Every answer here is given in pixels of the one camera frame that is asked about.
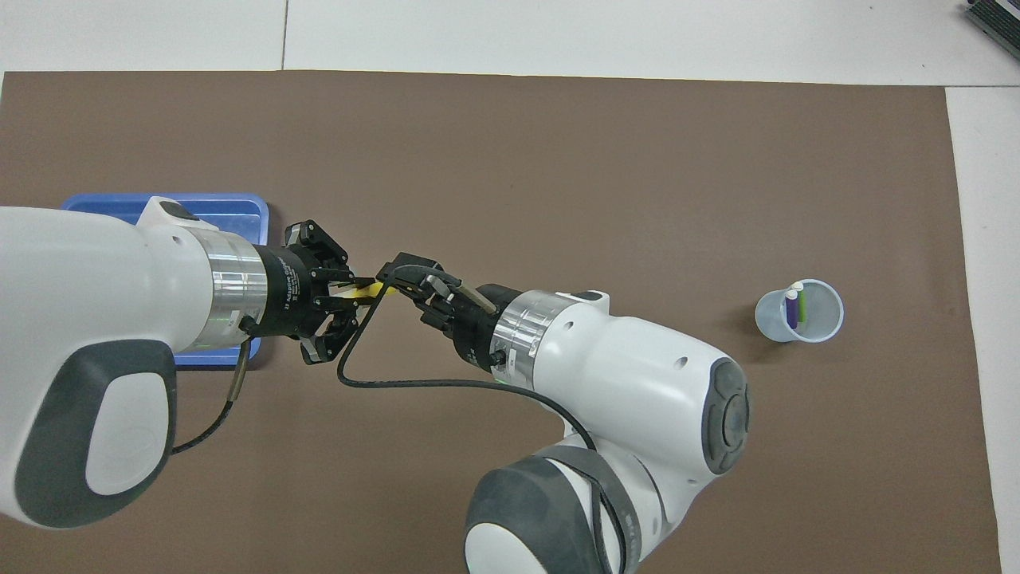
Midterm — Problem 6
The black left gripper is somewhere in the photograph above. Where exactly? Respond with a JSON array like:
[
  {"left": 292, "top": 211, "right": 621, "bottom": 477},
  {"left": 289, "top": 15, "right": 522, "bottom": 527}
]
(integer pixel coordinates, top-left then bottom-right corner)
[{"left": 253, "top": 220, "right": 361, "bottom": 367}]

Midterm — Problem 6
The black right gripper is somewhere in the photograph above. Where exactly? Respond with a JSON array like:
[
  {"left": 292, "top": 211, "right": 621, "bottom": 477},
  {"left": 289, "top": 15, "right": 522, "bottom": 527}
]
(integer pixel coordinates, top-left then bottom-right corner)
[{"left": 375, "top": 253, "right": 512, "bottom": 375}]

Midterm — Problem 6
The yellow pen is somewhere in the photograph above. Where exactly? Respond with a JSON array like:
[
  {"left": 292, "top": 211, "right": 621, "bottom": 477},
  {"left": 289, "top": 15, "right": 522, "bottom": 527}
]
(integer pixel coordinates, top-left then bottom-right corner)
[{"left": 331, "top": 279, "right": 392, "bottom": 303}]

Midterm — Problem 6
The blue plastic tray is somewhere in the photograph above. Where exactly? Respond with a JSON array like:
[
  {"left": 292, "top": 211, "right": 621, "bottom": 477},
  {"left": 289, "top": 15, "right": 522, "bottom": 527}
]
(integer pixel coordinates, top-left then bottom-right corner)
[{"left": 61, "top": 193, "right": 270, "bottom": 368}]

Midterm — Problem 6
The brown table mat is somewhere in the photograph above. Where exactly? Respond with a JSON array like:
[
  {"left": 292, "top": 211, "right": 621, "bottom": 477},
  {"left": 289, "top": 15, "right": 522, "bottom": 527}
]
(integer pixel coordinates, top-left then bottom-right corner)
[{"left": 0, "top": 70, "right": 1003, "bottom": 574}]

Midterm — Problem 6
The translucent plastic cup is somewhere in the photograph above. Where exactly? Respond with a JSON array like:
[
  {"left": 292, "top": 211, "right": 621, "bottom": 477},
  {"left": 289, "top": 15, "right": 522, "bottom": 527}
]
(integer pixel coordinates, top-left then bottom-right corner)
[{"left": 755, "top": 279, "right": 844, "bottom": 344}]

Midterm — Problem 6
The dark ribbed device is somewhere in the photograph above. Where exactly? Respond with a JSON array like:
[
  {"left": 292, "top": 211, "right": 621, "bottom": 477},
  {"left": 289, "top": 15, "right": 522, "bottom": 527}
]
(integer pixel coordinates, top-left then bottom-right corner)
[{"left": 963, "top": 0, "right": 1020, "bottom": 49}]

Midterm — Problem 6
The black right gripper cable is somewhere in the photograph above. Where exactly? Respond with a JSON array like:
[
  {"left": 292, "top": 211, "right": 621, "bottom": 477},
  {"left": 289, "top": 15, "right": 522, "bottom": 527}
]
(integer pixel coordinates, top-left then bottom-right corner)
[{"left": 335, "top": 266, "right": 632, "bottom": 574}]

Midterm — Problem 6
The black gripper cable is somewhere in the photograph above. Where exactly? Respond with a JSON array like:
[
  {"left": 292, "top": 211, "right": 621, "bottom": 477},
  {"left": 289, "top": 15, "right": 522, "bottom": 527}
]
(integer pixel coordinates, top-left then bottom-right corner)
[
  {"left": 335, "top": 266, "right": 632, "bottom": 574},
  {"left": 171, "top": 317, "right": 261, "bottom": 456}
]

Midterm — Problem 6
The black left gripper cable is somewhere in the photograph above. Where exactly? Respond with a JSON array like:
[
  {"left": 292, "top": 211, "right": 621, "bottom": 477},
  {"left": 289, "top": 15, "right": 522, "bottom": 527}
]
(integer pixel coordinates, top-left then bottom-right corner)
[{"left": 171, "top": 317, "right": 261, "bottom": 456}]

